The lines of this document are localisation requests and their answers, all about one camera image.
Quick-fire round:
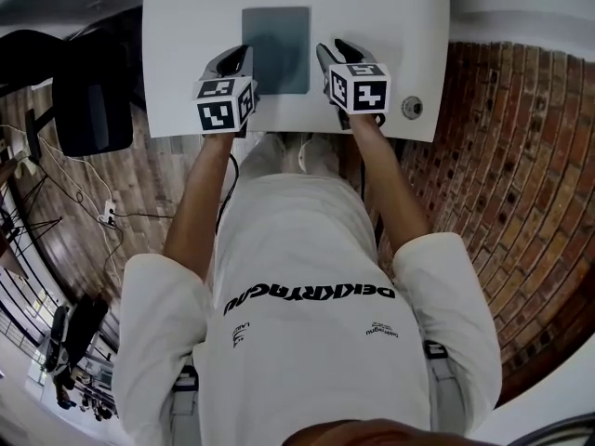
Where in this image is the person's right white shoe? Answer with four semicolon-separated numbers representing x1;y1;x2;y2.
297;131;338;178

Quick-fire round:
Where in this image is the grey head camera mount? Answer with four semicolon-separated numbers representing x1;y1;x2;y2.
514;411;595;446

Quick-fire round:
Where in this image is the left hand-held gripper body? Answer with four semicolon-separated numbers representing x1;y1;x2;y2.
192;70;259;138

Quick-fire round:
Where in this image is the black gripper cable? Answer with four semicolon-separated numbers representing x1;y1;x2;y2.
217;152;241;237

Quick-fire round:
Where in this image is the grey notebook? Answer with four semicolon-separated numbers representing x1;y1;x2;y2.
241;6;311;96

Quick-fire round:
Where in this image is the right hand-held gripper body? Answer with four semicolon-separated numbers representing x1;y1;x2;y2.
323;61;390;132

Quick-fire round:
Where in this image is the white desk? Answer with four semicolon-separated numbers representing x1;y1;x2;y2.
141;0;451;141

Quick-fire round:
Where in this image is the brown stool with black legs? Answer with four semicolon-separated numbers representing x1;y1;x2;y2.
0;153;64;262

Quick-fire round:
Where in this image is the black office chair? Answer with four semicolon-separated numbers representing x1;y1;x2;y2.
0;5;146;159

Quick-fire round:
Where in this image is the person's white shoe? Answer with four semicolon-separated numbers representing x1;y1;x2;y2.
297;131;338;178
254;131;301;176

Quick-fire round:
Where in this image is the white printed t-shirt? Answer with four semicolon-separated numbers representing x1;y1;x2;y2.
111;172;503;441

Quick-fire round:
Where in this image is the person's right forearm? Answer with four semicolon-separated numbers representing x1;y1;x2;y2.
347;111;431;253

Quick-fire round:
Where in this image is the person's chin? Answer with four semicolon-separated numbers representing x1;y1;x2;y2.
282;418;471;446

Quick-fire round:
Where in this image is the person's left white shoe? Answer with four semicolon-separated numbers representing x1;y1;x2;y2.
254;131;301;176

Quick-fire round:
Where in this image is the white floor cable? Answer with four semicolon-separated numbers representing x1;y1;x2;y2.
0;123;123;276

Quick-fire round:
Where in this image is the person's left forearm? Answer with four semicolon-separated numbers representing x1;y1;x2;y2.
163;130;239;279

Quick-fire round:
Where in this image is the round desk cable grommet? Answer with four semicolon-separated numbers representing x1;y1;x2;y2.
401;94;424;120

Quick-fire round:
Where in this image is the black floor cable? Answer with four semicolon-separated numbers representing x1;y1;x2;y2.
110;210;176;223

